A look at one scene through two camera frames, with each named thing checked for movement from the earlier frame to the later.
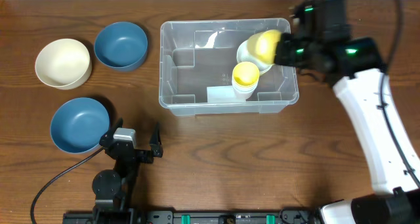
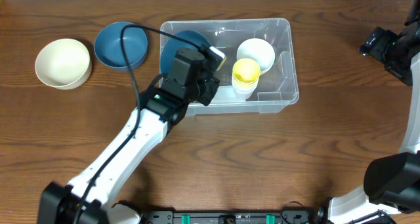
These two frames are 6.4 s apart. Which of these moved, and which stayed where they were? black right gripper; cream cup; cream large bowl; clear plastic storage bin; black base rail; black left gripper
Moved: black right gripper; black left gripper
Stayed: cream large bowl; clear plastic storage bin; cream cup; black base rail
